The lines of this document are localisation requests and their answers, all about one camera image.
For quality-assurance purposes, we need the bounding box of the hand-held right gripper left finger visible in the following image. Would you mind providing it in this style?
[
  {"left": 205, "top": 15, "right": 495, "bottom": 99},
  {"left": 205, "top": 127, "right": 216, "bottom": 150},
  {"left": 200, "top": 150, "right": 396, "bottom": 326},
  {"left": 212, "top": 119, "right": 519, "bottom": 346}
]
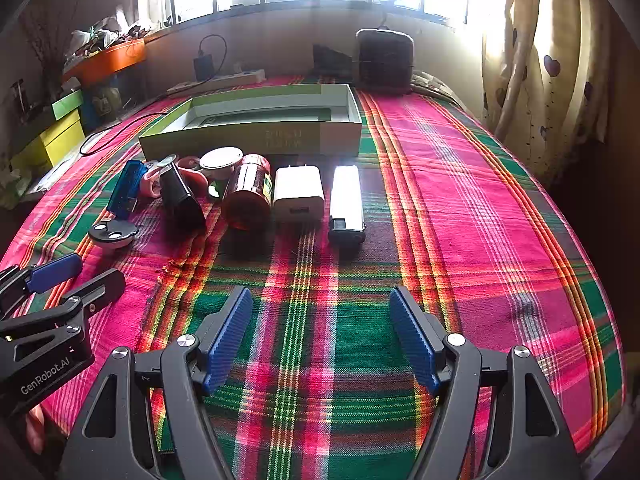
[{"left": 60, "top": 286, "right": 253, "bottom": 480}]

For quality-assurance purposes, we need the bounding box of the heart print curtain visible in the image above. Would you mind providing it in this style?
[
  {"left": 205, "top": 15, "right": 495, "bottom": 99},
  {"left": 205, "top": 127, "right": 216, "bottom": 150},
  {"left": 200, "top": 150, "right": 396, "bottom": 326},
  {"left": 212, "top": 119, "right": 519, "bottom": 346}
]
[{"left": 482, "top": 0, "right": 621, "bottom": 181}]

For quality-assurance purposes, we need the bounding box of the white lighter with black cap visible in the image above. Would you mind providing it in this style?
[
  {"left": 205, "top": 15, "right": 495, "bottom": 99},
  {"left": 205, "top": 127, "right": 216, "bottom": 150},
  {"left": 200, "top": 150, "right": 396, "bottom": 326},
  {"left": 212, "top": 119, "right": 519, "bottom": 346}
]
[{"left": 327, "top": 165, "right": 367, "bottom": 247}]

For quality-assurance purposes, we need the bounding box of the heap of mixed clutter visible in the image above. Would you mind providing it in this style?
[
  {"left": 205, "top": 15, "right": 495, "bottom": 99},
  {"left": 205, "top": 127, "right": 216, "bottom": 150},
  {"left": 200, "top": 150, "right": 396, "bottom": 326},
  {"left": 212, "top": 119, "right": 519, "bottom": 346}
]
[{"left": 65, "top": 15, "right": 146, "bottom": 61}]

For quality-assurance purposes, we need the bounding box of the white paper sheet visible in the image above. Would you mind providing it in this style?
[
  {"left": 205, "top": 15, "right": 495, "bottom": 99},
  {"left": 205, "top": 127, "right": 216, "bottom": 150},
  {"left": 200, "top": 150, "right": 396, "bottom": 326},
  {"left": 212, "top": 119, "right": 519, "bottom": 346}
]
[{"left": 25, "top": 160, "right": 76, "bottom": 196}]

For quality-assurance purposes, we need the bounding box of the plaid blanket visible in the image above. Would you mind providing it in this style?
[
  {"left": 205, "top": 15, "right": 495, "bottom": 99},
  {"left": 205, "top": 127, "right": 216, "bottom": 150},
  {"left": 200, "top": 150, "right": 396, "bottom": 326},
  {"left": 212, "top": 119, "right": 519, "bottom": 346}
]
[{"left": 0, "top": 75, "right": 628, "bottom": 480}]

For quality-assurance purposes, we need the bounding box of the brown bottle with red cap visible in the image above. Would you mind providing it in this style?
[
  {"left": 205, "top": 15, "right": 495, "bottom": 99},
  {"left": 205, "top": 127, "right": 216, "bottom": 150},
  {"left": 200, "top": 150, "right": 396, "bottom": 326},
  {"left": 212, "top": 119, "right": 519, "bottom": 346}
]
[{"left": 221, "top": 155, "right": 273, "bottom": 231}]

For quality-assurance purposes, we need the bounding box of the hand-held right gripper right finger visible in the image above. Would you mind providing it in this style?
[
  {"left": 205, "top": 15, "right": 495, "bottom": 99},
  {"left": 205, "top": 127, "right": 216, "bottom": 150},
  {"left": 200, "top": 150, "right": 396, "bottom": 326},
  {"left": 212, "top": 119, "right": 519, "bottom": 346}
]
[{"left": 389, "top": 287, "right": 583, "bottom": 480}]

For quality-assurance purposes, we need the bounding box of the yellow box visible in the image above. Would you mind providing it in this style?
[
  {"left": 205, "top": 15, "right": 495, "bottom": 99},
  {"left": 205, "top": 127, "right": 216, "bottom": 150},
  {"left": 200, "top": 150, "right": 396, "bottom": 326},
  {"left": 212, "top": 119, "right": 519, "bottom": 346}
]
[{"left": 40, "top": 110, "right": 86, "bottom": 168}]

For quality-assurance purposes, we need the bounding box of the white power strip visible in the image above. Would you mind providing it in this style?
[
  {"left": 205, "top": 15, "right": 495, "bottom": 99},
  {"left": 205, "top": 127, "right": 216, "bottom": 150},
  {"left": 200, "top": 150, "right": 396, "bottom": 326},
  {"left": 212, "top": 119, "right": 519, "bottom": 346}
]
[{"left": 167, "top": 69, "right": 266, "bottom": 96}]

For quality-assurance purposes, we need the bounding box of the orange plastic tray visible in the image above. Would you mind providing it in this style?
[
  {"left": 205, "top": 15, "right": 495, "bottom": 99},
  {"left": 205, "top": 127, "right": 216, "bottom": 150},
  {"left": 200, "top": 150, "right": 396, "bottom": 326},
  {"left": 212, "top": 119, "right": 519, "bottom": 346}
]
[{"left": 62, "top": 39, "right": 147, "bottom": 86}]

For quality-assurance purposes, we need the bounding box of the green spool with white top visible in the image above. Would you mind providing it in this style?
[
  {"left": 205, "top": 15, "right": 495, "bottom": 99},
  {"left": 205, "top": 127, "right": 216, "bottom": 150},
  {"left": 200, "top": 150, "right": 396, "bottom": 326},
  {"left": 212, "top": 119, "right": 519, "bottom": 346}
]
[{"left": 199, "top": 146, "right": 246, "bottom": 201}]

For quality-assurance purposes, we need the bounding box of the black charging cable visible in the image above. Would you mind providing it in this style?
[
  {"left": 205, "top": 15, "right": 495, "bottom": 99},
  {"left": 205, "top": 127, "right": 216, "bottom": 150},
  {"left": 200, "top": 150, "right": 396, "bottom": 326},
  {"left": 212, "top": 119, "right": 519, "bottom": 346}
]
[{"left": 80, "top": 112, "right": 166, "bottom": 157}]

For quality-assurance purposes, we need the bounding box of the dark wedge-shaped object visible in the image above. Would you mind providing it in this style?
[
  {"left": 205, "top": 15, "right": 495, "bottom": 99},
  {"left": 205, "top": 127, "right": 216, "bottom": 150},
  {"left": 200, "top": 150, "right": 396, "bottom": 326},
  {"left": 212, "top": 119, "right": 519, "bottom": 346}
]
[{"left": 312, "top": 43, "right": 355, "bottom": 81}]

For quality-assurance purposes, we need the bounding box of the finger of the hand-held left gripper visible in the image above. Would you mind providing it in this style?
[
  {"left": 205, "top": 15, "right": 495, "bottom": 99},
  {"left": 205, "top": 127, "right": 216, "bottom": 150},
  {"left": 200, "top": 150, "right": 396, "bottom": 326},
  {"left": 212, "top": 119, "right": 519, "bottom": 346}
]
[
  {"left": 0, "top": 268, "right": 127, "bottom": 342},
  {"left": 0, "top": 253, "right": 84, "bottom": 318}
]

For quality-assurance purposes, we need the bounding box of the dry twig bunch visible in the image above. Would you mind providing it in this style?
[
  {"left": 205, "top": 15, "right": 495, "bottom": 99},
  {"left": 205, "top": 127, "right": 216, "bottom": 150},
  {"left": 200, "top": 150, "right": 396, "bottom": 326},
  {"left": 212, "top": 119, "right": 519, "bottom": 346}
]
[{"left": 20, "top": 0, "right": 76, "bottom": 91}]

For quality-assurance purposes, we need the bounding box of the green and white box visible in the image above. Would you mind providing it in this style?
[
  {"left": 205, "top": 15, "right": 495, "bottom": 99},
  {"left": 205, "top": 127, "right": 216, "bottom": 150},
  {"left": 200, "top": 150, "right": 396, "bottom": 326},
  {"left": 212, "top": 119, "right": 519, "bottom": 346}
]
[{"left": 51, "top": 91, "right": 84, "bottom": 121}]

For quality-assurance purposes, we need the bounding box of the green cardboard box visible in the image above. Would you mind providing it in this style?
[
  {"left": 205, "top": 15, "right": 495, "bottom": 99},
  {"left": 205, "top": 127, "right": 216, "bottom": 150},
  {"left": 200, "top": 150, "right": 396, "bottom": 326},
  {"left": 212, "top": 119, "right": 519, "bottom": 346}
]
[{"left": 138, "top": 84, "right": 363, "bottom": 161}]

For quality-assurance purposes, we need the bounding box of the blue container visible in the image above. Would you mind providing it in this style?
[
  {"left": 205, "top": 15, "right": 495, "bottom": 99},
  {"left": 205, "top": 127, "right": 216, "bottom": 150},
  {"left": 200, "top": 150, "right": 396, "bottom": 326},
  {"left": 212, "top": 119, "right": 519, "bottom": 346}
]
[{"left": 82, "top": 87, "right": 123, "bottom": 128}]

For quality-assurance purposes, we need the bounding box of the blue transparent case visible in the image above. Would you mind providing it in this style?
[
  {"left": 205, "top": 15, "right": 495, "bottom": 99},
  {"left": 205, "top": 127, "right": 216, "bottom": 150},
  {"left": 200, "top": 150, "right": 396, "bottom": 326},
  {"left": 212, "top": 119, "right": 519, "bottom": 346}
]
[{"left": 107, "top": 160, "right": 148, "bottom": 219}]

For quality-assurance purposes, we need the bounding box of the black adapter cable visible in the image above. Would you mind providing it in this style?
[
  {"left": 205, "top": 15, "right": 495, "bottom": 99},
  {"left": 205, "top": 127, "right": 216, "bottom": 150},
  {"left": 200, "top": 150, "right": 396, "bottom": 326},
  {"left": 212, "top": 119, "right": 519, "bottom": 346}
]
[{"left": 199, "top": 34, "right": 229, "bottom": 81}]

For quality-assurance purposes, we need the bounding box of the black remote-like device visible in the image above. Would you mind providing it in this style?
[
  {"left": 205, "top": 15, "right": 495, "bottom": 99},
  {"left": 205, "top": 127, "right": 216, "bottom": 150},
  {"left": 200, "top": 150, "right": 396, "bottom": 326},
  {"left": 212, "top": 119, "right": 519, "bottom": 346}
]
[{"left": 159, "top": 164, "right": 208, "bottom": 235}]

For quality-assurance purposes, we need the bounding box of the person's left hand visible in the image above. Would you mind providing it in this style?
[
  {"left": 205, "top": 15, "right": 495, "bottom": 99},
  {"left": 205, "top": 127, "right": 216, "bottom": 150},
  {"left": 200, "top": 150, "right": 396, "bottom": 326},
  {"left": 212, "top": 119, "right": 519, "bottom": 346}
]
[{"left": 25, "top": 404, "right": 51, "bottom": 456}]

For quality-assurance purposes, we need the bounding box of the white charger plug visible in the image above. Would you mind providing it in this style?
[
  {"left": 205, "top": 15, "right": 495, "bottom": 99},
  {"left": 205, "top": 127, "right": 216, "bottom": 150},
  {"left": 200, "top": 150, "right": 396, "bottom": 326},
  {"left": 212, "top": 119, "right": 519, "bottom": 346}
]
[{"left": 272, "top": 165, "right": 326, "bottom": 224}]

